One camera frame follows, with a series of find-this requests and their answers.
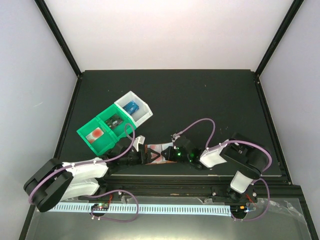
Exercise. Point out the green bin at end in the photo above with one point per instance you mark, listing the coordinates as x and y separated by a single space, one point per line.
102 144

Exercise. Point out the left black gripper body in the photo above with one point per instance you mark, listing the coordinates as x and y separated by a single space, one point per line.
137 160

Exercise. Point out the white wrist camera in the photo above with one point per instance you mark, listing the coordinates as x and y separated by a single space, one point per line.
139 140
175 138

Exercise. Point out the left black frame post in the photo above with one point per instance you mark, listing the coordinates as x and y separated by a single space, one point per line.
48 17

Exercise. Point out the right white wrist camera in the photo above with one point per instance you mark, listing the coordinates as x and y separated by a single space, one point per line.
175 138

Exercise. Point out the white plastic bin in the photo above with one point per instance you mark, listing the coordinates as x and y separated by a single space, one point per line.
139 117

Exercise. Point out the small circuit board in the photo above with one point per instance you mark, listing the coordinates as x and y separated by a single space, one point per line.
100 207

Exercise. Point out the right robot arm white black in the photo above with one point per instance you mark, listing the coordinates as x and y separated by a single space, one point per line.
249 159

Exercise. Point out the black frame post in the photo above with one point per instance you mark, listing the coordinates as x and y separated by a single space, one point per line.
282 29
48 17

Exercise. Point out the right black frame post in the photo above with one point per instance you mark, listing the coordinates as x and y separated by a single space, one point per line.
282 29

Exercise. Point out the green bin near white bin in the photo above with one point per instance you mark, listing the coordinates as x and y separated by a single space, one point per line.
118 132

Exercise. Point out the white slotted cable duct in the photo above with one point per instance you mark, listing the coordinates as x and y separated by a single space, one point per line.
153 209

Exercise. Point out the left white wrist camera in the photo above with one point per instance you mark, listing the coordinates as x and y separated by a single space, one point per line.
139 140

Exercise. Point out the black aluminium front rail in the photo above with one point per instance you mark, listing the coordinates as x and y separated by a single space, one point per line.
215 187

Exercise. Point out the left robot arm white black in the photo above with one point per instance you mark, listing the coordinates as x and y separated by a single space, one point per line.
58 180

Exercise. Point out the brown leather card holder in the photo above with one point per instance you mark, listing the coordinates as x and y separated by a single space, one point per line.
164 145

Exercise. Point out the red white card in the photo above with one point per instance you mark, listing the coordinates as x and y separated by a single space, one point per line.
94 135
158 148

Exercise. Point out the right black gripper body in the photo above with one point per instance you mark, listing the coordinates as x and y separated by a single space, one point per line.
181 158

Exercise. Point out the red white card in bin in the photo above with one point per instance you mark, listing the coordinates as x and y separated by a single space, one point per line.
94 135

